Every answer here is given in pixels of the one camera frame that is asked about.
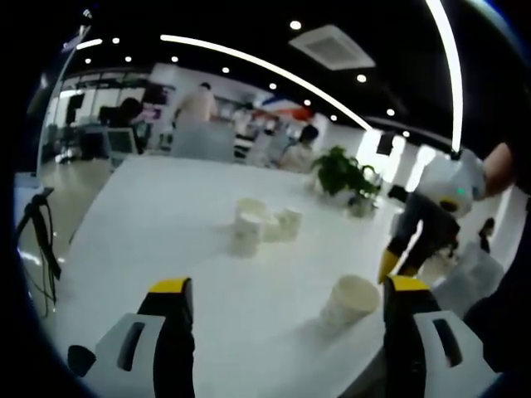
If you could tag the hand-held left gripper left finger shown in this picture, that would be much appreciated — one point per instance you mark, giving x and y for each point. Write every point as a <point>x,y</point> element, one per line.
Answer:
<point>174,352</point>

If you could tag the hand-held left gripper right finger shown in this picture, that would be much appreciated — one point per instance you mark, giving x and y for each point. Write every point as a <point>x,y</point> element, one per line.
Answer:
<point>402,352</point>

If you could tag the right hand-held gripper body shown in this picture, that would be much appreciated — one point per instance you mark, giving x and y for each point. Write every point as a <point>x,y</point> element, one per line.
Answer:
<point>452,178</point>

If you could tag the white paper cup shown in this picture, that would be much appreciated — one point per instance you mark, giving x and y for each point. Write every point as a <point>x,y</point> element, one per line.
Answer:
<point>249,232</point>
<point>348,302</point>
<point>271,230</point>
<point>291,226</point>

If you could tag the person's right hand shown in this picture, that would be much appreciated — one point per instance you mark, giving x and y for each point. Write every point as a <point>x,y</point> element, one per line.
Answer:
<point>502,170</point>

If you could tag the small grey container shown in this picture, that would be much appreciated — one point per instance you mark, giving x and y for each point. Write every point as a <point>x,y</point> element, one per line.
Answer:
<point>361,209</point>

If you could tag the grey chair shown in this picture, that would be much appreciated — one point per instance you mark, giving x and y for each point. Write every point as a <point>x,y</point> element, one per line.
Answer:
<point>201,143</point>
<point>473,273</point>

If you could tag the black hanging screen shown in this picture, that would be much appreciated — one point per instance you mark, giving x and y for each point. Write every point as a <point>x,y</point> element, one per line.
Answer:
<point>385,143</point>

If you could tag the green potted plant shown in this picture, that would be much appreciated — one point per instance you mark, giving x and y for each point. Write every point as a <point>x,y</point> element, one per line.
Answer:
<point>340,174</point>

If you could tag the person's dark clothing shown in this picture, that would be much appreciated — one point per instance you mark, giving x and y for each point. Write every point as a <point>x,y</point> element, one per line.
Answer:
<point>498,323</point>

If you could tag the long ceiling light strip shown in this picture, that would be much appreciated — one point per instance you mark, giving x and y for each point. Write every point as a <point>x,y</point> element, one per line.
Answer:
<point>452,74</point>

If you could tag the white table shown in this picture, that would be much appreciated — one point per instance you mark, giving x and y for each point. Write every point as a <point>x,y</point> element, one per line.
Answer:
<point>166,232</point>

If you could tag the ceiling air conditioner vent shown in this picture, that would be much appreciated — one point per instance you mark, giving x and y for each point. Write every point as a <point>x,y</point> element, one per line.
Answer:
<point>332,47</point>

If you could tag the grey computer monitor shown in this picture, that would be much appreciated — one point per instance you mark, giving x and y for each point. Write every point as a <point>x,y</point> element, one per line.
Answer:
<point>121,143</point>

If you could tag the curved ceiling light strip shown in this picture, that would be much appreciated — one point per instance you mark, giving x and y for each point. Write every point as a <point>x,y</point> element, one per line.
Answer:
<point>249,58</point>

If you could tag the red blue wall banner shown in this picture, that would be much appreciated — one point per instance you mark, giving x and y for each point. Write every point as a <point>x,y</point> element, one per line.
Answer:
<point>286,110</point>

